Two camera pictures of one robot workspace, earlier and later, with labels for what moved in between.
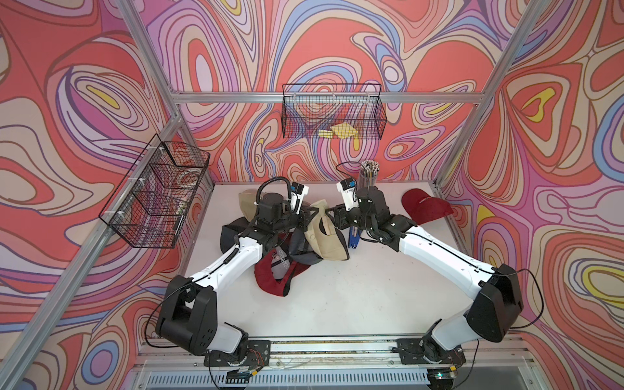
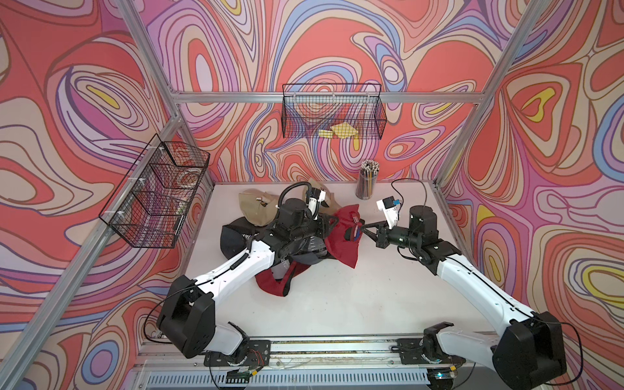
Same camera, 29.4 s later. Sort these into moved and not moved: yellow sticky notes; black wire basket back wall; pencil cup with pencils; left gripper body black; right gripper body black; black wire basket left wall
Moved: left gripper body black; right gripper body black
Not moved: pencil cup with pencils; black wire basket back wall; yellow sticky notes; black wire basket left wall
